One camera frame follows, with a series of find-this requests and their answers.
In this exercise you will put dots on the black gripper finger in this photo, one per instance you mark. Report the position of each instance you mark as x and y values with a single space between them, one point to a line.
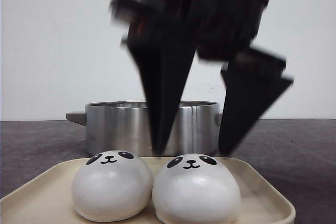
248 96
163 70

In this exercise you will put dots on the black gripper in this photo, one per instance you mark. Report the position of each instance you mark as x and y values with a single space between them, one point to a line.
163 33

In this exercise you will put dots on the panda bun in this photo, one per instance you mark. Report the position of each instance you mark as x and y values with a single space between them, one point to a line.
196 188
112 186

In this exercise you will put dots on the stainless steel steamer pot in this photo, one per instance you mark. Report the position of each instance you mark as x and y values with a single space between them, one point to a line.
124 125

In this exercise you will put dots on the beige square tray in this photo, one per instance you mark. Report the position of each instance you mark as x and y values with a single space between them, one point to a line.
47 198

